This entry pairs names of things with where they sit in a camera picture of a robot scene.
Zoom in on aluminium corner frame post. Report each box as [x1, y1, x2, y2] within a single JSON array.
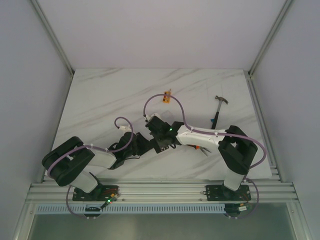
[[29, 0, 75, 77]]

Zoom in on white slotted cable duct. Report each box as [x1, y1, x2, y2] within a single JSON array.
[[35, 203, 226, 215]]

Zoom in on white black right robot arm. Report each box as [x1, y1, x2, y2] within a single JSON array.
[[145, 114, 258, 201]]

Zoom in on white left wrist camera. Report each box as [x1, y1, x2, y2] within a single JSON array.
[[118, 125, 132, 132]]

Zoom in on orange handled needle-nose pliers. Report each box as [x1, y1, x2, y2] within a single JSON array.
[[188, 144, 211, 156]]

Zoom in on black fuse box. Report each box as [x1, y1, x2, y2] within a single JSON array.
[[152, 141, 169, 154]]

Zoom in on black handled claw hammer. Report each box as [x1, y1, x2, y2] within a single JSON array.
[[211, 95, 229, 130]]

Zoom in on right aluminium frame post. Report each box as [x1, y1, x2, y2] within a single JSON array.
[[248, 0, 295, 77]]

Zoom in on orange fuse holder block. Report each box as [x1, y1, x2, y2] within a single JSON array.
[[162, 89, 172, 104]]

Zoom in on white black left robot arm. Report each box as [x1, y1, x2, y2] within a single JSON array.
[[41, 132, 154, 201]]

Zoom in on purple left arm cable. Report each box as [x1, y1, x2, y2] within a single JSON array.
[[47, 116, 134, 221]]

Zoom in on aluminium mounting rail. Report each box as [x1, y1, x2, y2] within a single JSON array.
[[25, 178, 298, 204]]

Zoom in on clear plastic fuse box cover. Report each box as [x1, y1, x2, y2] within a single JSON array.
[[160, 110, 175, 123]]

